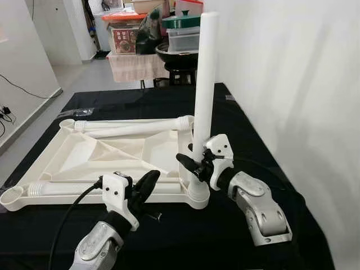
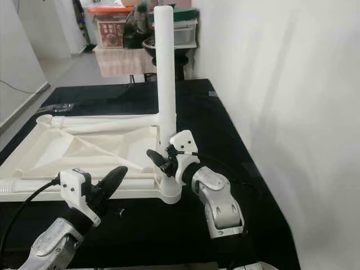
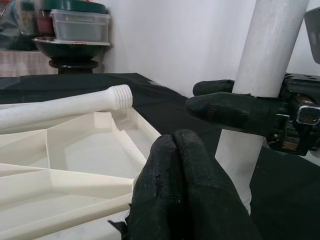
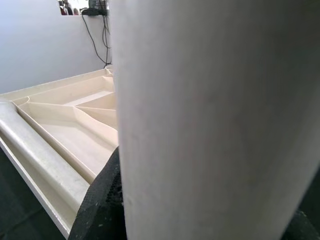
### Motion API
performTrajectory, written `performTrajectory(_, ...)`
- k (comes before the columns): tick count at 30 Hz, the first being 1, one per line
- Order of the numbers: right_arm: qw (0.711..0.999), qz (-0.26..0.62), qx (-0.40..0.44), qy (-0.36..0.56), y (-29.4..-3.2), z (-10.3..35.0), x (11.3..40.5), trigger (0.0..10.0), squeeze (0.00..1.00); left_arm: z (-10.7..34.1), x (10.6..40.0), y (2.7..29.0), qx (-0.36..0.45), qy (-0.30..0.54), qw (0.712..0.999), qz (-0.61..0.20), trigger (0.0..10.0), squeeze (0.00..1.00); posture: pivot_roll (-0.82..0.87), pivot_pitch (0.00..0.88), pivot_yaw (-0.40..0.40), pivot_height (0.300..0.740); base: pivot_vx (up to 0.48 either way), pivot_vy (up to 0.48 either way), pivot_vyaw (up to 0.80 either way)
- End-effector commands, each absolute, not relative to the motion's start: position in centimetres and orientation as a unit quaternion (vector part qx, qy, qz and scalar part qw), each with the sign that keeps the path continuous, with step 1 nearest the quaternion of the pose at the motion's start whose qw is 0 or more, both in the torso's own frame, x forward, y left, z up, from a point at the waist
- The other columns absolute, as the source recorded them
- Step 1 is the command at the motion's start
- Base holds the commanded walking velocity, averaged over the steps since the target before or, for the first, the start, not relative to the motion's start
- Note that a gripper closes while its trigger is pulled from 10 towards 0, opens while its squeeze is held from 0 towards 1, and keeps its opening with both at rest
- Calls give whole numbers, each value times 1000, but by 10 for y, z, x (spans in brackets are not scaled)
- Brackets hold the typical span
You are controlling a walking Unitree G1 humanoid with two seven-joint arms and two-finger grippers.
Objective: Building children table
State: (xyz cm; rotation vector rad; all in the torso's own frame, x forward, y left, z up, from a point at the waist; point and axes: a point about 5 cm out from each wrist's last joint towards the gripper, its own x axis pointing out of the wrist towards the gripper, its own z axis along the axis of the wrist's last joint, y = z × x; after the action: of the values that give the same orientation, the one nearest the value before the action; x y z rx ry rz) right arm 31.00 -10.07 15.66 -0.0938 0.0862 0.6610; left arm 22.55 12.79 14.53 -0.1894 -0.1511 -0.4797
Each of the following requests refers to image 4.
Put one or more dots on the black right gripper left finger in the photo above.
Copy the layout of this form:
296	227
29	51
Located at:
100	212

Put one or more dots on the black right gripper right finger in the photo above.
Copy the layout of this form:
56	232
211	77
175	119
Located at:
305	227

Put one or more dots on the cream plastic children table top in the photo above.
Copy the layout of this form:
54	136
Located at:
75	140

